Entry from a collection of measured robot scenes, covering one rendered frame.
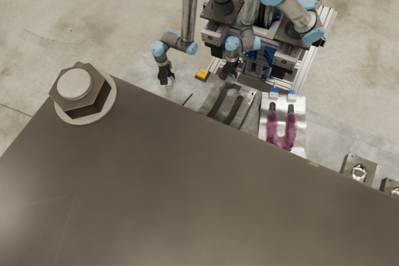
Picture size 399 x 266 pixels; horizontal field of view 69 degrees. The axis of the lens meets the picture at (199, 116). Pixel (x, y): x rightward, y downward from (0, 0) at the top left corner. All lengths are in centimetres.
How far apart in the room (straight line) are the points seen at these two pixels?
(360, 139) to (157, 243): 161
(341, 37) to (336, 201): 298
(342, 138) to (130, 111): 153
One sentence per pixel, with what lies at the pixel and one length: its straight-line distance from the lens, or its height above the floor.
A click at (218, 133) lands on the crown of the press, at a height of 200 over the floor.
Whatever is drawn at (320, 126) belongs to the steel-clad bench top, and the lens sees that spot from 187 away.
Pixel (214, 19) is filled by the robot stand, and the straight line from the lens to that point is 195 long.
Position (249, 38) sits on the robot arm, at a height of 118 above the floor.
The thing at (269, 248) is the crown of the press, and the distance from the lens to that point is 44.
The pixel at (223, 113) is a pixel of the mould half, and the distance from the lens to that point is 173.
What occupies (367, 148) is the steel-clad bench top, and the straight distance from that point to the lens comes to 191.
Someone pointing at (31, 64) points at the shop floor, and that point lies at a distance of 370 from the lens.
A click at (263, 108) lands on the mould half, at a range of 179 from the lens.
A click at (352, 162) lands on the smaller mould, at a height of 87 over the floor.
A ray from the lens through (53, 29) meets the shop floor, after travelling 388.
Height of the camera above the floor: 244
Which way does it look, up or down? 64 degrees down
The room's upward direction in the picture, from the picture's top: 12 degrees counter-clockwise
